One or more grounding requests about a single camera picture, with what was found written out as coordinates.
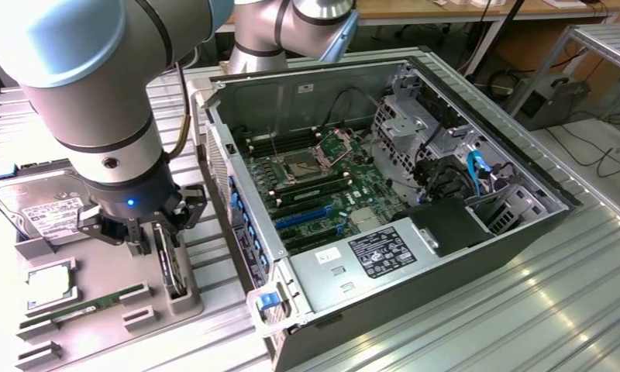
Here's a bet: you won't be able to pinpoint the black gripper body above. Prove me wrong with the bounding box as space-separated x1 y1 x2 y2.
85 159 186 225

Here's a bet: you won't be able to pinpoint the grey parts rack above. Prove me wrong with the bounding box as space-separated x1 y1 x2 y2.
13 215 205 371

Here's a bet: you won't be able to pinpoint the silver hard disk drive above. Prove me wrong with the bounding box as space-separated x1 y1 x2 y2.
0 169 104 247

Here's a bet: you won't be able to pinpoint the silver CPU chip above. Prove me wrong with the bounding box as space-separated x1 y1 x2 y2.
25 266 80 309

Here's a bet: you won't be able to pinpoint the blue expansion slot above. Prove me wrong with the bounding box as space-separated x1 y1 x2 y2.
273 206 333 230

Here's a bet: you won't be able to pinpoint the socket locking lever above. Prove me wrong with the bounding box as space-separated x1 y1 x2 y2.
268 129 284 160

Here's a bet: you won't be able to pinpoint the installed green RAM stick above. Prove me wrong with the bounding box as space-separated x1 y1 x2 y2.
272 178 352 207

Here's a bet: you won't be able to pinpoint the CPU socket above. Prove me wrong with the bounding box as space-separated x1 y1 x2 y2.
280 152 322 182

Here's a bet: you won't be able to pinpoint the black RAM slots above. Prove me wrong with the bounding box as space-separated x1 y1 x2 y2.
242 129 317 159

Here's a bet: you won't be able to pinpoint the black expansion slot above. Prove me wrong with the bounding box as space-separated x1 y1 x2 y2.
281 225 342 249

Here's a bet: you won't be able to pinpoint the blue case latch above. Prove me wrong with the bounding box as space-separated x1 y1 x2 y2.
256 293 281 312

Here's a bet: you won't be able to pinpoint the metal socket cover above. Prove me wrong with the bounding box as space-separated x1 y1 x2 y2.
313 129 356 159

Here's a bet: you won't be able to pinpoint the green motherboard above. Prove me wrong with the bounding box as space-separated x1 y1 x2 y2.
241 126 420 257

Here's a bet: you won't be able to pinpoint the grey power supply unit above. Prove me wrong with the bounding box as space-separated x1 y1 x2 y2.
286 216 439 314

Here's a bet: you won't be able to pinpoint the metal disk bay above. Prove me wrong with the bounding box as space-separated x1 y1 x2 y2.
369 94 431 197

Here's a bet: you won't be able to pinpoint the black plastic shroud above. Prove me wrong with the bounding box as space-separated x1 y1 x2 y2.
407 197 499 259

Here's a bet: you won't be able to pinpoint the open black PC case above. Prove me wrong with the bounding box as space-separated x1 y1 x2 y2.
188 46 584 372

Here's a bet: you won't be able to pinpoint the wooden desk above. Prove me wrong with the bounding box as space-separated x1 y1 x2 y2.
354 0 620 25

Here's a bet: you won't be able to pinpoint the grey floor appliance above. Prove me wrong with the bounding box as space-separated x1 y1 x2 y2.
509 74 592 132

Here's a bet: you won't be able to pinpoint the metal slat table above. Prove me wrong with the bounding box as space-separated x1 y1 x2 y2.
505 23 620 117

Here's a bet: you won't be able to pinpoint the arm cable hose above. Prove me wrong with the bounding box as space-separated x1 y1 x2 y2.
165 61 194 159

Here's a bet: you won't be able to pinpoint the black wire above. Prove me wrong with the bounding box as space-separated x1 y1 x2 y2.
326 87 383 129

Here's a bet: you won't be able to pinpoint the blue SATA wire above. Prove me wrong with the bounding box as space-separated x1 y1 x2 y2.
464 150 493 199

